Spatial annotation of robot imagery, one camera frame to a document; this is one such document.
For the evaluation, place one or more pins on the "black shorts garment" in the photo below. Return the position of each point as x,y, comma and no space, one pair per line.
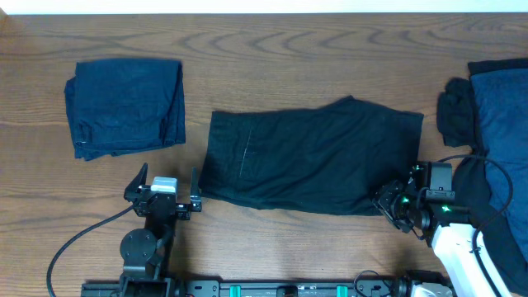
327,160

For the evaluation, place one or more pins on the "folded navy blue garment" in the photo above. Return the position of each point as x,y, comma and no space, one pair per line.
123,106

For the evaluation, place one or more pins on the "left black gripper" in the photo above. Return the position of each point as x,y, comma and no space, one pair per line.
140,187

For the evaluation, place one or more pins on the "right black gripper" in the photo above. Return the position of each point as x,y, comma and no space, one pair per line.
383,200

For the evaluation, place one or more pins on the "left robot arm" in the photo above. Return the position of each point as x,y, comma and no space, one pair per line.
146,252

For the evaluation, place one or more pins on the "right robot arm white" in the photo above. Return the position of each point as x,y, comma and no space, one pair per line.
425,205

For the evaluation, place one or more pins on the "blue garment in pile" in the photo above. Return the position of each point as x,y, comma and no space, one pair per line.
501,100

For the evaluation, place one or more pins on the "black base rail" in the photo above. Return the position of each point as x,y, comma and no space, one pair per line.
213,288

